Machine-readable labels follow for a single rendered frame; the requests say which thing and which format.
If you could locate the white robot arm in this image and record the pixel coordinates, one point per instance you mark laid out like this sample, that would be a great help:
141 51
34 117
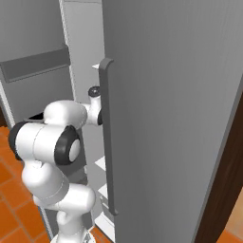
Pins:
47 142

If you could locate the grey freezer door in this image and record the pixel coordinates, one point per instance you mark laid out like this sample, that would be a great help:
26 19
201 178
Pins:
25 79

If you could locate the grey fridge door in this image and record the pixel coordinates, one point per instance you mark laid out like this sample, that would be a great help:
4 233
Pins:
171 120

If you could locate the grey fridge body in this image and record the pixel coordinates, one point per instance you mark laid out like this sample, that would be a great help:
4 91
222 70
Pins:
87 47

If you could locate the grey door shelf bin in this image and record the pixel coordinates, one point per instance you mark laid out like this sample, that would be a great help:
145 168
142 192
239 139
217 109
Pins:
34 65

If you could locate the dark brown wooden cabinet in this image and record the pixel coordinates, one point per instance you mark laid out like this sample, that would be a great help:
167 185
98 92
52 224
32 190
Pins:
226 183

